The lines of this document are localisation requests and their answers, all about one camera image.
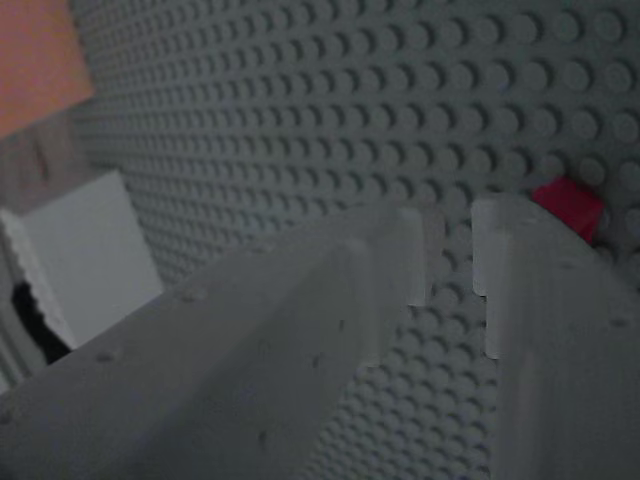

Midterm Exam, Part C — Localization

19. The small red brick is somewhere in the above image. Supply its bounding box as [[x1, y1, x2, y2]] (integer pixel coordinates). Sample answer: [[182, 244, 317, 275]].
[[531, 175, 604, 246]]

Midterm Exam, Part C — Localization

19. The white box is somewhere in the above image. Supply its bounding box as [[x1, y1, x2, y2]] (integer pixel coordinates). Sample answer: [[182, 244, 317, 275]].
[[0, 169, 164, 386]]

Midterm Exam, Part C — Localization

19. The grey studded baseplate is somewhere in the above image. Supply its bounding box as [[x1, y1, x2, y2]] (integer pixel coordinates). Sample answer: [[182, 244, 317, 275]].
[[69, 0, 640, 480]]

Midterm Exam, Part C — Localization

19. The orange flat panel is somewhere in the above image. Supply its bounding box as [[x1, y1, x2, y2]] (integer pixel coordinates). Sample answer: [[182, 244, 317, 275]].
[[0, 0, 96, 142]]

